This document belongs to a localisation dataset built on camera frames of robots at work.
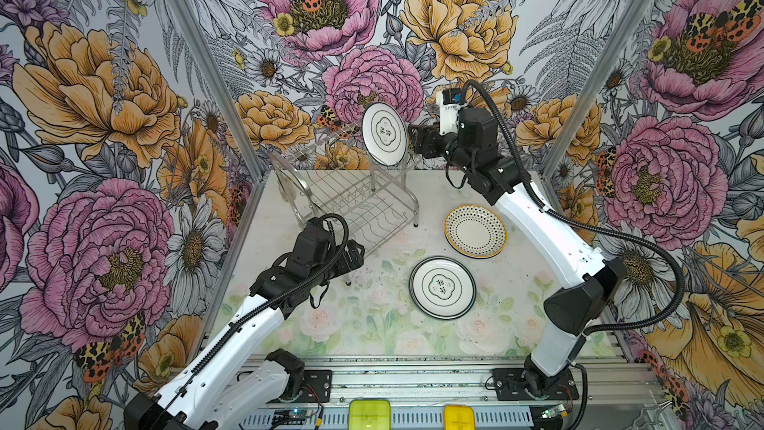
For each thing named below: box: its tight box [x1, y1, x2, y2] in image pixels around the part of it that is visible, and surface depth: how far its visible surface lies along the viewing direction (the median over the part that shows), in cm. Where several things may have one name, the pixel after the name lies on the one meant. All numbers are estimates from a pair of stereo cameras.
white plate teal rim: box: [408, 255, 477, 321], surface depth 89 cm
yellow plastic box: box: [442, 405, 477, 430], surface depth 71 cm
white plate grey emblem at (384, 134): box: [361, 101, 408, 169], surface depth 86 cm
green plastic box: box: [348, 399, 391, 430], surface depth 71 cm
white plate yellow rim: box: [443, 204, 508, 259], surface depth 101 cm
